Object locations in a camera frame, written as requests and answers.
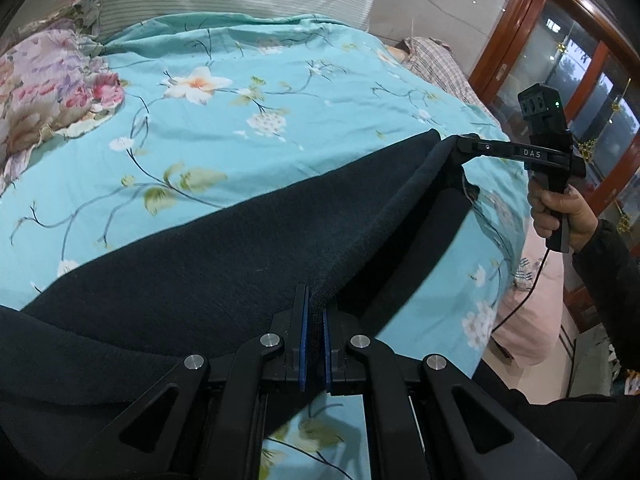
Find black pants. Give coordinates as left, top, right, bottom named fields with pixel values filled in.
left=1, top=131, right=471, bottom=479

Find black right forearm sleeve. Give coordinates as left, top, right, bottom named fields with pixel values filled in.
left=573, top=220, right=640, bottom=372

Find person's right hand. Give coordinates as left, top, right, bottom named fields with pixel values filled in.
left=527, top=177, right=599, bottom=252

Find plaid cloth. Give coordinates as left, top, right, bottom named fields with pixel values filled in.
left=388, top=36, right=498, bottom=125

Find wooden glass door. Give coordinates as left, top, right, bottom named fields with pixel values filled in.
left=471, top=0, right=639, bottom=249

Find pink quilt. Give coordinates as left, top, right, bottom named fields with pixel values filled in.
left=492, top=223, right=564, bottom=368

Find turquoise floral bed sheet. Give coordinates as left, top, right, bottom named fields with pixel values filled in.
left=1, top=13, right=528, bottom=479

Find pink purple floral pillow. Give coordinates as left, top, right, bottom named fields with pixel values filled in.
left=1, top=0, right=125, bottom=188

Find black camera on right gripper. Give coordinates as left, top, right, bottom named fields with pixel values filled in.
left=518, top=84, right=567, bottom=134

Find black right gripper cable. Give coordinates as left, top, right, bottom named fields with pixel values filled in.
left=490, top=246, right=551, bottom=334

